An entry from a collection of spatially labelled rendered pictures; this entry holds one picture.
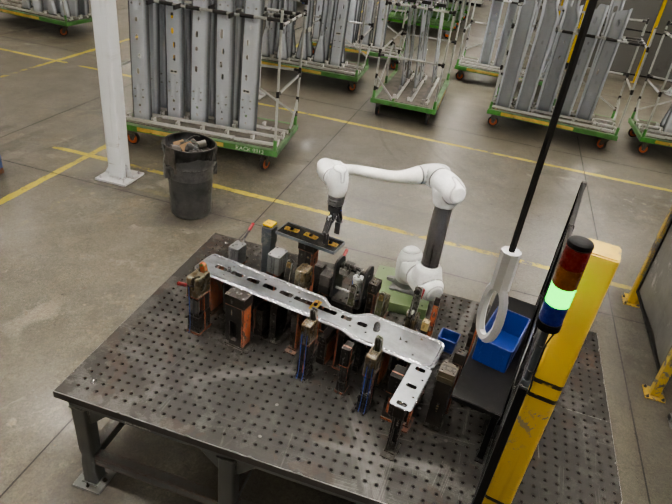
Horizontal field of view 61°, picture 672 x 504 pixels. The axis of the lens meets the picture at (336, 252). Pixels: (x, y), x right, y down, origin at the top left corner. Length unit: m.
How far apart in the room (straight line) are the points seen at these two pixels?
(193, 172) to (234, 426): 3.09
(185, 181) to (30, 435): 2.61
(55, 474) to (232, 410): 1.18
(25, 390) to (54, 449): 0.53
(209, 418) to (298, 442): 0.42
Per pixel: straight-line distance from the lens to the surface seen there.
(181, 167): 5.33
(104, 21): 5.90
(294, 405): 2.82
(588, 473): 2.98
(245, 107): 6.90
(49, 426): 3.82
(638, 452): 4.30
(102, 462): 3.30
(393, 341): 2.78
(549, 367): 1.99
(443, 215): 3.08
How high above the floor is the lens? 2.77
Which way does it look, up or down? 32 degrees down
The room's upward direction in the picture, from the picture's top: 8 degrees clockwise
